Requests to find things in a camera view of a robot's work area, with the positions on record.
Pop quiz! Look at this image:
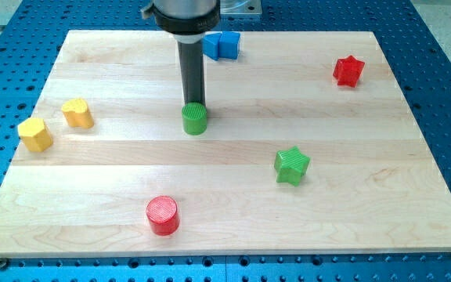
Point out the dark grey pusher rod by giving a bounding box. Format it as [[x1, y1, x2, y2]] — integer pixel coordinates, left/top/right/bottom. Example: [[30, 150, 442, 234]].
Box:
[[178, 41, 206, 106]]

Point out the green cylinder block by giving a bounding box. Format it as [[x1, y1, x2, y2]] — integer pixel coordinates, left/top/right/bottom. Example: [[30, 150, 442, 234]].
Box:
[[182, 103, 207, 136]]

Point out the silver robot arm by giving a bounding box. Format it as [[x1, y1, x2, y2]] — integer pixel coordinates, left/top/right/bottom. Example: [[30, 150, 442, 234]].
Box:
[[141, 0, 220, 105]]

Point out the light wooden board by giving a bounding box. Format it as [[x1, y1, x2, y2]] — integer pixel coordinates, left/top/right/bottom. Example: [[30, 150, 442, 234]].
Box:
[[0, 30, 451, 258]]

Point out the left board corner screw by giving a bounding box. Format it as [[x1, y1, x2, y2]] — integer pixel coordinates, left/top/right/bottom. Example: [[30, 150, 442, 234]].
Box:
[[0, 258, 11, 271]]

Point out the blue wedge block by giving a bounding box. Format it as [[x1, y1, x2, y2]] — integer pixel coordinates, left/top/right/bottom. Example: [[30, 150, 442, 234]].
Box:
[[202, 33, 222, 60]]

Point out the blue cube block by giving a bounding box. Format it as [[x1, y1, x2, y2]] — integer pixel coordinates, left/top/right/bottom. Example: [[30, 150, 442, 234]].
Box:
[[218, 31, 240, 60]]

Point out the yellow heart block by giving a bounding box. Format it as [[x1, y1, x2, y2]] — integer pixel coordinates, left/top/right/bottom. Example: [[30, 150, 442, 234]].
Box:
[[61, 98, 94, 128]]

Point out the green star block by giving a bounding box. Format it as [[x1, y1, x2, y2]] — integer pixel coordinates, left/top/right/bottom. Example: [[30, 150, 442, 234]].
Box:
[[274, 146, 311, 186]]

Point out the red star block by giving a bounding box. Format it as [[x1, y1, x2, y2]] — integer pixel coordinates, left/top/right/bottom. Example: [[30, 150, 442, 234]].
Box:
[[333, 55, 366, 88]]

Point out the red cylinder block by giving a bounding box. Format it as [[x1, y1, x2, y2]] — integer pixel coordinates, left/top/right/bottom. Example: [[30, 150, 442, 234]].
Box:
[[146, 196, 180, 236]]

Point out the yellow hexagon block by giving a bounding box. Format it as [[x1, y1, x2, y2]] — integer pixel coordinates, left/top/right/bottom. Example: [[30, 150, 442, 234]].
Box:
[[17, 117, 53, 152]]

